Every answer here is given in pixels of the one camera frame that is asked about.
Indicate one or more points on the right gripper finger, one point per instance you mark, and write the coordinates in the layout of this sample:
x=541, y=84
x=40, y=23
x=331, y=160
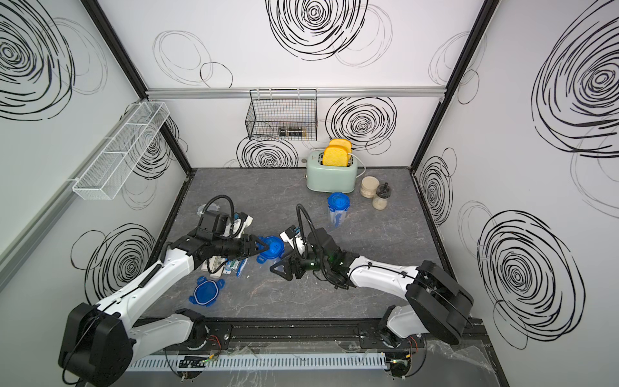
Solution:
x=285, y=259
x=283, y=271

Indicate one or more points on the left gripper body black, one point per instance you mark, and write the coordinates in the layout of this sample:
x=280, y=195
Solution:
x=234, y=247

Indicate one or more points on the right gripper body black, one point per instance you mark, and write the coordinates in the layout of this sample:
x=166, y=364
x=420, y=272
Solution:
x=309, y=262

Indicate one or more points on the clear container blue lid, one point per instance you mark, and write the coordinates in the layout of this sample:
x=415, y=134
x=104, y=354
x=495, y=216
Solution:
x=275, y=252
x=338, y=205

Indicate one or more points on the clear plastic container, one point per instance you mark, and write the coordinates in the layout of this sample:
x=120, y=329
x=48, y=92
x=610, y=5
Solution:
x=203, y=208

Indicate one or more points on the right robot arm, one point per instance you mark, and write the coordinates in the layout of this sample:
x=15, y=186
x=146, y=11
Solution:
x=437, y=303

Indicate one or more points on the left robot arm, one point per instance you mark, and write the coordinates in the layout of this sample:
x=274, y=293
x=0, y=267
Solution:
x=122, y=309

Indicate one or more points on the blue white toothbrush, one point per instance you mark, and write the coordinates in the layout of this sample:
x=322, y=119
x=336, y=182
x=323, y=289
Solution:
x=242, y=264

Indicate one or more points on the mint green toaster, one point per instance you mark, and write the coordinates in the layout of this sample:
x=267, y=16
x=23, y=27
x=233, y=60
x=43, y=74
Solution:
x=330, y=179

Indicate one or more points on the beige round jar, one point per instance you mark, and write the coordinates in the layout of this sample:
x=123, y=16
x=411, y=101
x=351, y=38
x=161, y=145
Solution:
x=369, y=186

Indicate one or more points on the small bottle black cap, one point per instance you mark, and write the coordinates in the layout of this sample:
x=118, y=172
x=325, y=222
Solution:
x=383, y=193

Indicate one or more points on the yellow sponge toast front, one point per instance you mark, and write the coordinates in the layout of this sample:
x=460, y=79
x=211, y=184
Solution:
x=336, y=156

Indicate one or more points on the yellow sponge toast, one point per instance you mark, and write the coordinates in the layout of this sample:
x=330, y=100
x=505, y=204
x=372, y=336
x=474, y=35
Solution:
x=336, y=156
x=346, y=144

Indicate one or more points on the yellow sponge toast back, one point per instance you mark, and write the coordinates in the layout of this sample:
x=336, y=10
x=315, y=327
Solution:
x=346, y=144

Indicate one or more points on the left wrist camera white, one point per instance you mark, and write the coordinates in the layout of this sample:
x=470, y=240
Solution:
x=242, y=221

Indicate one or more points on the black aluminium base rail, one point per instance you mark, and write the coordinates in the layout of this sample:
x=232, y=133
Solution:
x=218, y=334

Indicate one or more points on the white slotted cable duct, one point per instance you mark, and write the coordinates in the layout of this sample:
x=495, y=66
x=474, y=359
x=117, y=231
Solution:
x=261, y=362

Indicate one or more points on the black wire wall basket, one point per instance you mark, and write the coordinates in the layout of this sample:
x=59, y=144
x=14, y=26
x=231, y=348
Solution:
x=283, y=114

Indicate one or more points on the white mesh wall shelf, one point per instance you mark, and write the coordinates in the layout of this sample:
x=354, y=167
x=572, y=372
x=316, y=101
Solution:
x=106, y=175

